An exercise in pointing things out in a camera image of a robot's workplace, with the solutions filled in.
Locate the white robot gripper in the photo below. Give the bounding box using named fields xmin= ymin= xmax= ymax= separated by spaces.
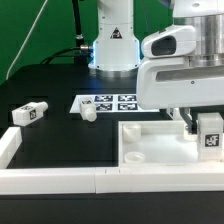
xmin=136 ymin=57 xmax=224 ymax=134

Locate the white square tabletop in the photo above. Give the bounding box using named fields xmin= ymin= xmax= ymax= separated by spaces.
xmin=118 ymin=121 xmax=222 ymax=166

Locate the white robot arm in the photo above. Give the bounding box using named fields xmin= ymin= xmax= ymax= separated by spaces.
xmin=89 ymin=0 xmax=224 ymax=132

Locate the white paper marker sheet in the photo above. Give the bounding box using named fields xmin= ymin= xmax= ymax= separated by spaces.
xmin=69 ymin=93 xmax=161 ymax=114

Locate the white U-shaped fence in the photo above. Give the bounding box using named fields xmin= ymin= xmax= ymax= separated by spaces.
xmin=0 ymin=127 xmax=224 ymax=195

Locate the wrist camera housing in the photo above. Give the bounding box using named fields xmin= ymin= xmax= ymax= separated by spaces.
xmin=141 ymin=25 xmax=196 ymax=59

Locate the black pole with cables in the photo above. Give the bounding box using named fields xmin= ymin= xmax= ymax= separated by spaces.
xmin=41 ymin=0 xmax=93 ymax=65

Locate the white cable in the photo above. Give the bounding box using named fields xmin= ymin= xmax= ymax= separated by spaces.
xmin=5 ymin=0 xmax=49 ymax=81

